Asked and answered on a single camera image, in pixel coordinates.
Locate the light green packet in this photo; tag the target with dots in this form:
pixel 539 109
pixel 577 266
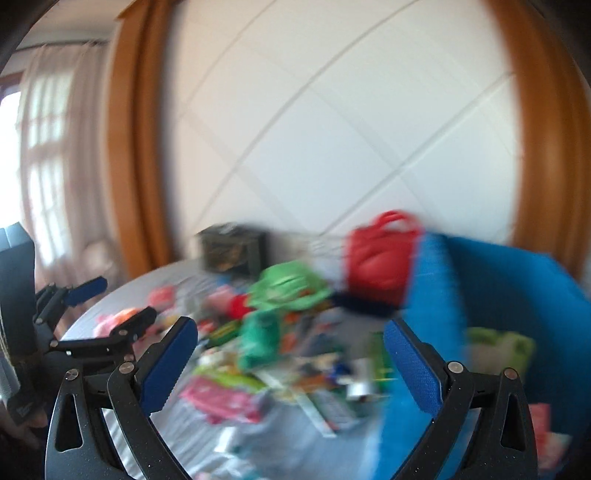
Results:
pixel 501 348

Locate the dark box at wall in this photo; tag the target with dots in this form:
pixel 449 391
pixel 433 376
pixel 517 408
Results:
pixel 231 249

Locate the green cloth hat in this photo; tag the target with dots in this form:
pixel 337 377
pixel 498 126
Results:
pixel 286 286

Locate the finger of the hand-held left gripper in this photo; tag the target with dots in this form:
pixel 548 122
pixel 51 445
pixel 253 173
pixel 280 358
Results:
pixel 87 286
pixel 131 325

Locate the brown wooden frame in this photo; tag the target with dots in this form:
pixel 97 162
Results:
pixel 122 161

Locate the red bag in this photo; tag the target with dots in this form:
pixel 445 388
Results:
pixel 378 263

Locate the pink white packet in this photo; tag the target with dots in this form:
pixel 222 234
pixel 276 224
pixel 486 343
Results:
pixel 549 438

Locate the grey striped desktop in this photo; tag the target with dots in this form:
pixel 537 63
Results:
pixel 277 434

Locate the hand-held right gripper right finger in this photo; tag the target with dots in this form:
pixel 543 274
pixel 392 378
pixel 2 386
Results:
pixel 413 364

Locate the blue storage bin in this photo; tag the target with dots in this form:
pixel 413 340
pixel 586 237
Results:
pixel 498 286

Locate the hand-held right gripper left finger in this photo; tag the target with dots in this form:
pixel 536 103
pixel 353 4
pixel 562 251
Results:
pixel 168 364

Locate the sheer white curtain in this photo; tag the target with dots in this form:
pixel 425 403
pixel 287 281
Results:
pixel 78 138

